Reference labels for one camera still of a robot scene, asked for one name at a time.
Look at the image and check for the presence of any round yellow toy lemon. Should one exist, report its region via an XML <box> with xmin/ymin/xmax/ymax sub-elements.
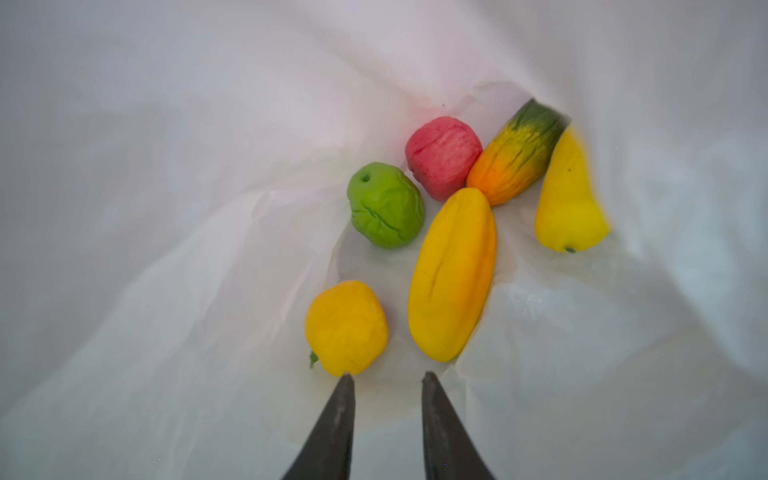
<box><xmin>304</xmin><ymin>280</ymin><xmax>389</xmax><ymax>377</ymax></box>

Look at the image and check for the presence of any yellow orange toy mango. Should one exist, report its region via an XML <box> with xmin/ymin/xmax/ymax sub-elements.
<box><xmin>407</xmin><ymin>188</ymin><xmax>497</xmax><ymax>362</ymax></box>

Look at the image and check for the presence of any green orange toy papaya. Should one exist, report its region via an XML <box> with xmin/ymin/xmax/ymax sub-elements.
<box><xmin>467</xmin><ymin>99</ymin><xmax>570</xmax><ymax>206</ymax></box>

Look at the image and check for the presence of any red toy fruit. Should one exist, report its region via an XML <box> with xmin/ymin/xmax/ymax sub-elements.
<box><xmin>405</xmin><ymin>116</ymin><xmax>483</xmax><ymax>201</ymax></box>

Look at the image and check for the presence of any green toy apple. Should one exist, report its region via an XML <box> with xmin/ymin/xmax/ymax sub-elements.
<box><xmin>346</xmin><ymin>162</ymin><xmax>425</xmax><ymax>249</ymax></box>

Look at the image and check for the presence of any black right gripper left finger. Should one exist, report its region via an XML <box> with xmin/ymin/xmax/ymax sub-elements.
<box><xmin>283</xmin><ymin>373</ymin><xmax>356</xmax><ymax>480</ymax></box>

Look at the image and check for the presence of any yellow toy pear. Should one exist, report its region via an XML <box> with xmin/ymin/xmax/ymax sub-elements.
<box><xmin>534</xmin><ymin>125</ymin><xmax>611</xmax><ymax>253</ymax></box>

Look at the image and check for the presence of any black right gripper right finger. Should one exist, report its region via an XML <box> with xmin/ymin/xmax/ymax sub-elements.
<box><xmin>421</xmin><ymin>371</ymin><xmax>494</xmax><ymax>480</ymax></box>

